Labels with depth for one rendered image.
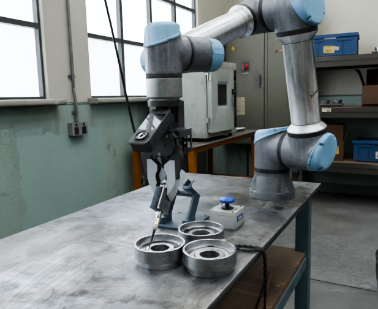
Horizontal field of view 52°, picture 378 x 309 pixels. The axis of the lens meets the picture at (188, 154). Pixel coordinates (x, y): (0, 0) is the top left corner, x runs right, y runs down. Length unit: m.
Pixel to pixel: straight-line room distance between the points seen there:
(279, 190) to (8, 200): 1.70
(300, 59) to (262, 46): 3.58
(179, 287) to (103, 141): 2.40
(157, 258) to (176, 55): 0.40
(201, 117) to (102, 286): 2.45
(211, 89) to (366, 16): 2.28
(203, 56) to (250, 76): 3.90
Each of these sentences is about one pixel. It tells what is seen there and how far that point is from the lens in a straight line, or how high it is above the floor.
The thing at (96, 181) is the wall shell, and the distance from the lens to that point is 3.03.
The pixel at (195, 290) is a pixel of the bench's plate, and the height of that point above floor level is 0.80.
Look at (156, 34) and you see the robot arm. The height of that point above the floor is 1.26.
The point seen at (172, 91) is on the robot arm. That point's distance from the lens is 0.79.
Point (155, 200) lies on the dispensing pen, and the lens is 0.81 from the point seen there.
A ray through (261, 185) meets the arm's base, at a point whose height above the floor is 0.85.
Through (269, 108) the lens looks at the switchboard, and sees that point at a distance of 4.68.
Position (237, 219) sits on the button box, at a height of 0.83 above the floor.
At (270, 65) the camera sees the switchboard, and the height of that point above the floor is 1.48.
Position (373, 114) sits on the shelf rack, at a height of 0.93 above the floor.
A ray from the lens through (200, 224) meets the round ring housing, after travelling 0.96.
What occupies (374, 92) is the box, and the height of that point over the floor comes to 1.14.
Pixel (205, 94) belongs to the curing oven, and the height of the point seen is 1.16.
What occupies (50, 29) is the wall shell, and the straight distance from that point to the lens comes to 2.79.
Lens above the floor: 1.13
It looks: 8 degrees down
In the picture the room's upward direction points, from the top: 2 degrees counter-clockwise
